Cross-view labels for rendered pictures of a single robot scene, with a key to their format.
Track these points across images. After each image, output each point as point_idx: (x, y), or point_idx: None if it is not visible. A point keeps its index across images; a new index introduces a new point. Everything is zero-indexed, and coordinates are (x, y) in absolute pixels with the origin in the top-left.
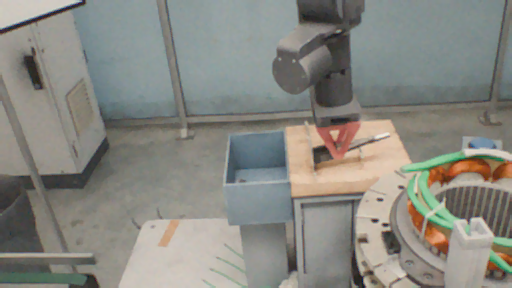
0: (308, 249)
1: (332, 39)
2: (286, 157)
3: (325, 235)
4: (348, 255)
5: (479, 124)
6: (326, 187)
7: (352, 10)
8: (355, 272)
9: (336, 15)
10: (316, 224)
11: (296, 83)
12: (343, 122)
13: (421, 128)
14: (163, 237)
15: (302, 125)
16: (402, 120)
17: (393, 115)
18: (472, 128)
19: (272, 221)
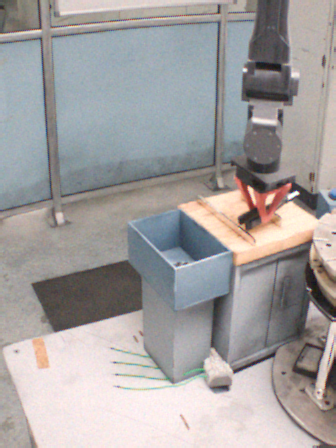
0: (238, 317)
1: (277, 113)
2: (208, 232)
3: (253, 299)
4: (268, 314)
5: (208, 191)
6: (263, 250)
7: (297, 89)
8: (327, 309)
9: (285, 93)
10: (248, 290)
11: (269, 153)
12: (280, 186)
13: (152, 205)
14: (38, 359)
15: (19, 224)
16: (128, 200)
17: (116, 196)
18: (203, 196)
19: (213, 297)
